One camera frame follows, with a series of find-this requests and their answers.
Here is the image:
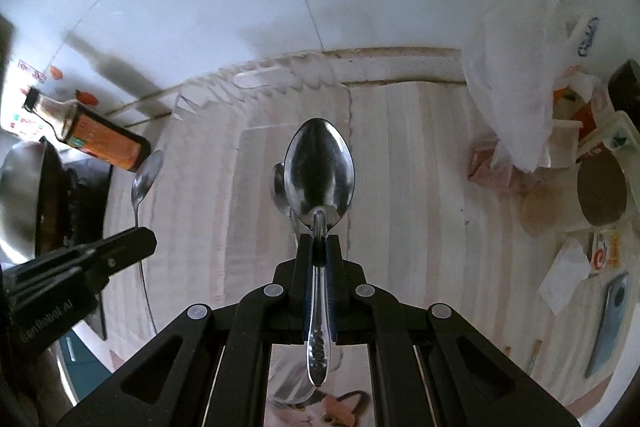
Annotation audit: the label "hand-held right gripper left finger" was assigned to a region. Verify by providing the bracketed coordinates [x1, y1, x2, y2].
[59, 233, 317, 427]

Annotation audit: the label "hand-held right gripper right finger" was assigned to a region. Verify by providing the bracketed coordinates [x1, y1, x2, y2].
[322, 234, 583, 427]

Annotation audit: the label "round beige lid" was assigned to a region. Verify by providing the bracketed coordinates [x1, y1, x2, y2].
[516, 191, 557, 236]

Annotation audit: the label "cat print cloth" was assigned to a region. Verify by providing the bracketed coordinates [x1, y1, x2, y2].
[264, 342, 377, 427]

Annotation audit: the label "orange carton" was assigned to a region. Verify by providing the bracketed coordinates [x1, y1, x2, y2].
[552, 86, 603, 138]

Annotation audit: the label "clear plastic tray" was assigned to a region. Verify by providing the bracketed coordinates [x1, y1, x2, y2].
[171, 49, 357, 308]

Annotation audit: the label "black wok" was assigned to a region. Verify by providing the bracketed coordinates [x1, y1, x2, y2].
[34, 136, 73, 258]

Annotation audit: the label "white container green mark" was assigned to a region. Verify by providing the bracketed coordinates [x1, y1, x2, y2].
[580, 111, 638, 160]

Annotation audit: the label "white plastic bag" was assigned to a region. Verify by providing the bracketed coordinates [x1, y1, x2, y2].
[461, 0, 603, 174]

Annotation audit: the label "red and white packet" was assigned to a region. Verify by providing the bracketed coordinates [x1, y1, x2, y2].
[590, 229, 622, 271]

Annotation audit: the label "white cup brown contents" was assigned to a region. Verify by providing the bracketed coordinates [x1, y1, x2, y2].
[574, 151, 630, 228]

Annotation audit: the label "pink packet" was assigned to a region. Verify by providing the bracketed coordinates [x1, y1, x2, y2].
[467, 143, 516, 194]

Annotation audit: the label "steel wok pan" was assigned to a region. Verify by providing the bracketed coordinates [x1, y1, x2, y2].
[0, 141, 48, 264]

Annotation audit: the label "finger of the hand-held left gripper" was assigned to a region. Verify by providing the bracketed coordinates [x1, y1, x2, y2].
[6, 227, 158, 290]

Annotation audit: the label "clear plastic box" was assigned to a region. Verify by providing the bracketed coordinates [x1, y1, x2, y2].
[544, 117, 585, 168]

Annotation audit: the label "dark box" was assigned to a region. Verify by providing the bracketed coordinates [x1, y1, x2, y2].
[606, 58, 640, 114]

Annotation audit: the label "thin-handled steel spoon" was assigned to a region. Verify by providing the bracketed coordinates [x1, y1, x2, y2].
[130, 150, 166, 337]

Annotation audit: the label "dark sauce bottle orange label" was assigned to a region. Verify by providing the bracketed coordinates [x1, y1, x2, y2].
[23, 88, 152, 172]

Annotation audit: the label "white crumpled tissue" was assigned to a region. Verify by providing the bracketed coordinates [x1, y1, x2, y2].
[538, 237, 592, 316]

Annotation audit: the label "blue smartphone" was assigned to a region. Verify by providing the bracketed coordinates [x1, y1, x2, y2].
[584, 271, 631, 379]

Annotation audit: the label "large steel spoon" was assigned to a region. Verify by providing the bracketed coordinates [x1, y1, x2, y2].
[283, 118, 356, 387]

